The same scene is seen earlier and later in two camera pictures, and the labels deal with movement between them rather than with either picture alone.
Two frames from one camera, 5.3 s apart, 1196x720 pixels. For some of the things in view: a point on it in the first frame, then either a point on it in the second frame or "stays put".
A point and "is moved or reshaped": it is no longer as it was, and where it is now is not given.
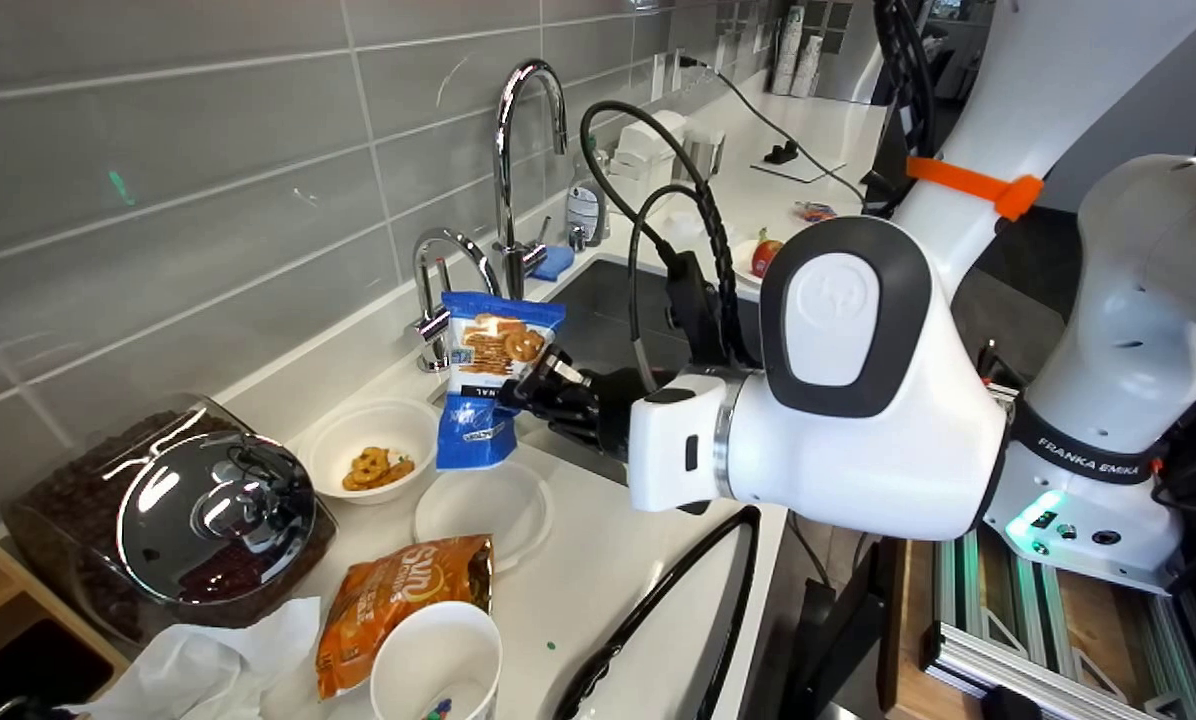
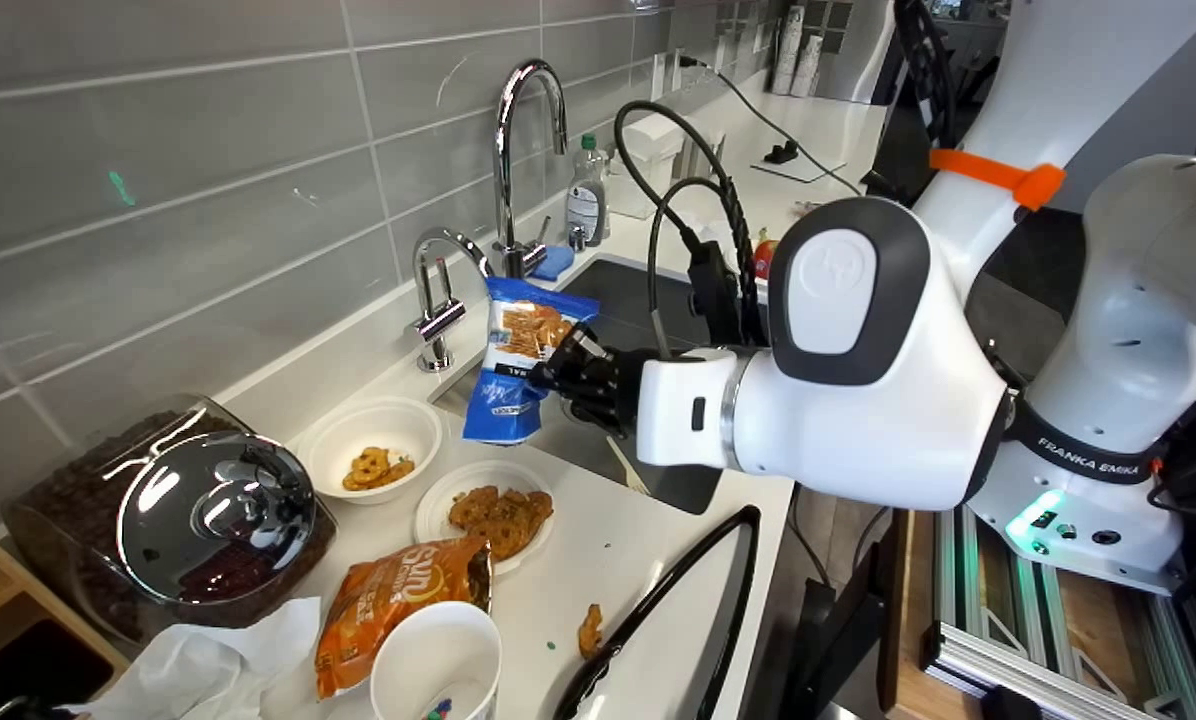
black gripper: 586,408 -> 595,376
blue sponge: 548,261 stays put
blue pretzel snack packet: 489,346 is moved or reshaped
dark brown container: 167,512 stays put
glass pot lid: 214,523 stays put
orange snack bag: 384,586 stays put
